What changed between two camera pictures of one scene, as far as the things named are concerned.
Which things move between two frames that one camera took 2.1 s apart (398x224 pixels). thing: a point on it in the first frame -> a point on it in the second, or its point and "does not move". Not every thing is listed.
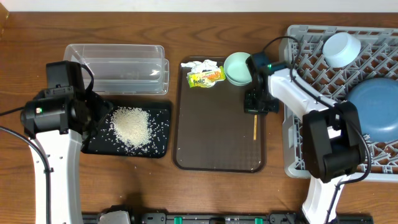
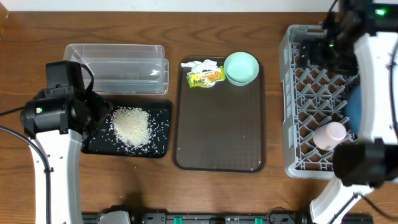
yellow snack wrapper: [203, 79] does not move
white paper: [204, 65] does not move
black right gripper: [252, 108] -> [318, 46]
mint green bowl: [236, 70] does not move
